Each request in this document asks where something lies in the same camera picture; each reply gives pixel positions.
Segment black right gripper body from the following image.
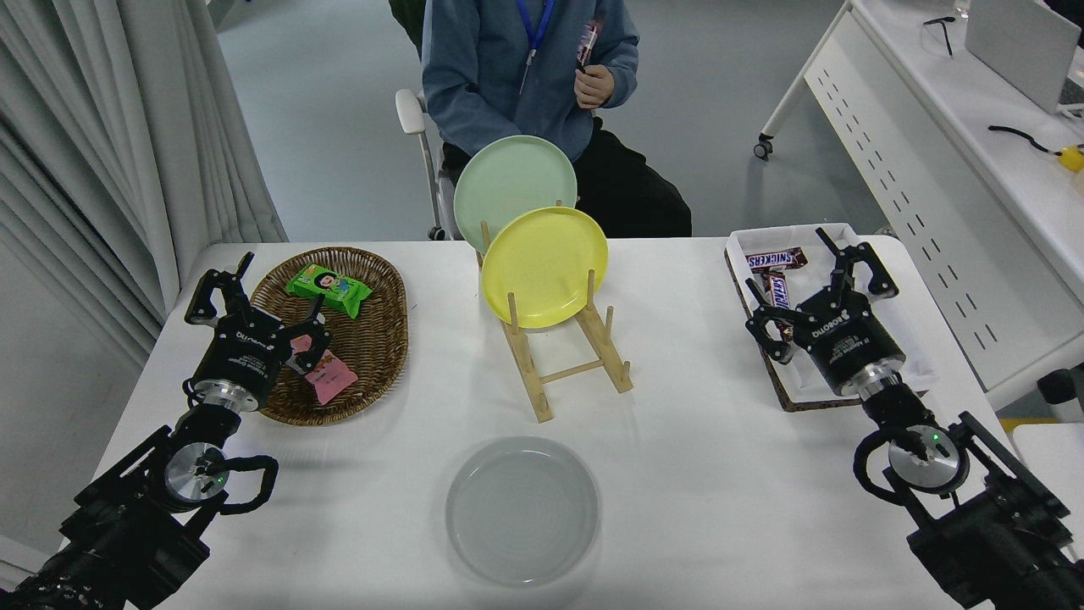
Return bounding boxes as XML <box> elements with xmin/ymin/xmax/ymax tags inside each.
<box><xmin>800</xmin><ymin>292</ymin><xmax>903</xmax><ymax>391</ymax></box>

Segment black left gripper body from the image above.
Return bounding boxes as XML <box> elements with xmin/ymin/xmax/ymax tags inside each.
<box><xmin>200</xmin><ymin>312</ymin><xmax>293</xmax><ymax>392</ymax></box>

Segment grey plate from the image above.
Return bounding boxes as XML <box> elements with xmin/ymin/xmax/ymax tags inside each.
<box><xmin>445</xmin><ymin>436</ymin><xmax>600</xmax><ymax>587</ymax></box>

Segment snickers bar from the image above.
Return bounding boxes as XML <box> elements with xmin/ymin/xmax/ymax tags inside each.
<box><xmin>576</xmin><ymin>19</ymin><xmax>604</xmax><ymax>73</ymax></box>
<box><xmin>760</xmin><ymin>271</ymin><xmax>797</xmax><ymax>340</ymax></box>
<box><xmin>745</xmin><ymin>247</ymin><xmax>809</xmax><ymax>273</ymax></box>

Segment yellow plate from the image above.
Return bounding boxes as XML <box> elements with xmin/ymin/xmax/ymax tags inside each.
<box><xmin>480</xmin><ymin>206</ymin><xmax>610</xmax><ymax>330</ymax></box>

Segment wooden plate rack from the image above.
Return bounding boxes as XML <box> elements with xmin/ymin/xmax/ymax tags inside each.
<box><xmin>476</xmin><ymin>199</ymin><xmax>634</xmax><ymax>423</ymax></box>

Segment pale green plate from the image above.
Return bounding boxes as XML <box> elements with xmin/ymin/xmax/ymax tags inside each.
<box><xmin>453</xmin><ymin>135</ymin><xmax>578</xmax><ymax>253</ymax></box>

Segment person's left hand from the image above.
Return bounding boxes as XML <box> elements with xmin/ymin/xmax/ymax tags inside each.
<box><xmin>578</xmin><ymin>65</ymin><xmax>616</xmax><ymax>109</ymax></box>

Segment large pink snack packet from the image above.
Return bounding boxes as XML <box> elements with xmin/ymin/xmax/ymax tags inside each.
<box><xmin>303</xmin><ymin>349</ymin><xmax>359</xmax><ymax>406</ymax></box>

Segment green snack packet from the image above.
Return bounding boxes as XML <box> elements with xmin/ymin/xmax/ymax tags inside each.
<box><xmin>285</xmin><ymin>263</ymin><xmax>373</xmax><ymax>319</ymax></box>

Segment brown wicker basket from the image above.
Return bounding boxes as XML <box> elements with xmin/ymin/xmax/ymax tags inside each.
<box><xmin>251</xmin><ymin>247</ymin><xmax>410</xmax><ymax>427</ymax></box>

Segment white lined tray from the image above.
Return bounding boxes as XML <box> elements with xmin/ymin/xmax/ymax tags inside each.
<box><xmin>725</xmin><ymin>224</ymin><xmax>941</xmax><ymax>413</ymax></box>

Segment white perforated desk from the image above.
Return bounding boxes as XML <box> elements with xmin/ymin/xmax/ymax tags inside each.
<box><xmin>754</xmin><ymin>0</ymin><xmax>1084</xmax><ymax>416</ymax></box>

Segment grey curtain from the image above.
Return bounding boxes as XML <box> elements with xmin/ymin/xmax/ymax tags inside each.
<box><xmin>0</xmin><ymin>0</ymin><xmax>289</xmax><ymax>374</ymax></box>

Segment black glasses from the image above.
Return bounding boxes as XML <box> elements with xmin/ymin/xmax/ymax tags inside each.
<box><xmin>921</xmin><ymin>14</ymin><xmax>956</xmax><ymax>58</ymax></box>

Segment white chair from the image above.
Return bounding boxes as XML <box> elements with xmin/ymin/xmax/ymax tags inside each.
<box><xmin>395</xmin><ymin>88</ymin><xmax>465</xmax><ymax>241</ymax></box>

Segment white laptop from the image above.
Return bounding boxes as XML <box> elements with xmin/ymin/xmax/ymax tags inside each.
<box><xmin>964</xmin><ymin>0</ymin><xmax>1084</xmax><ymax>116</ymax></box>

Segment person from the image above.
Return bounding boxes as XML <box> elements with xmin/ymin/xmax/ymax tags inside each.
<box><xmin>421</xmin><ymin>0</ymin><xmax>693</xmax><ymax>238</ymax></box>

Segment dark green jacket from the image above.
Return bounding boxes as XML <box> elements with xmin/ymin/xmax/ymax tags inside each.
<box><xmin>388</xmin><ymin>0</ymin><xmax>424</xmax><ymax>56</ymax></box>

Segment black cable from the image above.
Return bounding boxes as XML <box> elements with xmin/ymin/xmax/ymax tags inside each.
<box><xmin>987</xmin><ymin>125</ymin><xmax>1064</xmax><ymax>158</ymax></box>

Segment blue lanyard with badge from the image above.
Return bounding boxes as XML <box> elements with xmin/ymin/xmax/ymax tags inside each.
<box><xmin>515</xmin><ymin>0</ymin><xmax>556</xmax><ymax>53</ymax></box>

